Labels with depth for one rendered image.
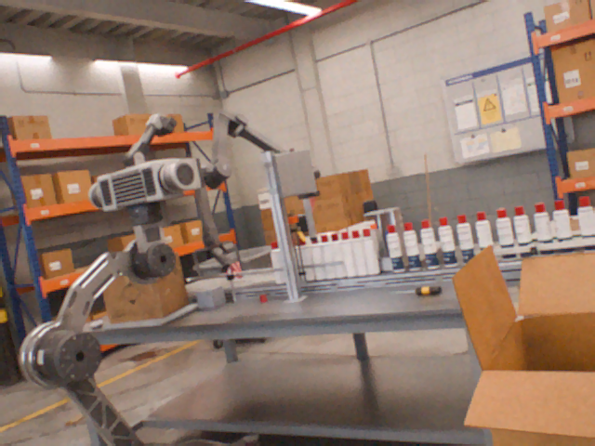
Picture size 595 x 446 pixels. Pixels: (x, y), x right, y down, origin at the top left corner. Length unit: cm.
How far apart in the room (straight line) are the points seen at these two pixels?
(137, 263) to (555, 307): 175
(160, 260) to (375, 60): 545
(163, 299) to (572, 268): 196
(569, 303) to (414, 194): 619
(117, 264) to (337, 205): 392
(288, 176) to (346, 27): 536
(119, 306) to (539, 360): 209
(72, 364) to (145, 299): 67
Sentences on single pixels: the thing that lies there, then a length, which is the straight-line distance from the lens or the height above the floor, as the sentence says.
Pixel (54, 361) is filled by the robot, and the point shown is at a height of 89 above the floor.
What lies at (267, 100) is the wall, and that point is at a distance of 838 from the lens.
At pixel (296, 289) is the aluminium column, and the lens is 249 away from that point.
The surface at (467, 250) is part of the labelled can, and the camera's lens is 234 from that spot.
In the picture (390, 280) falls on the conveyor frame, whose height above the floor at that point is 86.
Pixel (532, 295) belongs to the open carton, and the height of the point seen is 105.
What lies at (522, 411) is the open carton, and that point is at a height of 102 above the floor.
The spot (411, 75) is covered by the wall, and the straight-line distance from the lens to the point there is 717.
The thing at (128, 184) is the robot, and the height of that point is 146.
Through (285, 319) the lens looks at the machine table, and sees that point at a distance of 220.
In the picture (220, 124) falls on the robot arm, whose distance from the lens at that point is 257.
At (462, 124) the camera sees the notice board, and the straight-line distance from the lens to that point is 677.
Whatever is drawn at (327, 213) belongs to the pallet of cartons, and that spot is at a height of 99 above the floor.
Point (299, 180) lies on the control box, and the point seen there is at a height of 135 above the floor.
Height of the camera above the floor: 131
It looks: 3 degrees down
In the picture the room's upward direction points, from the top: 11 degrees counter-clockwise
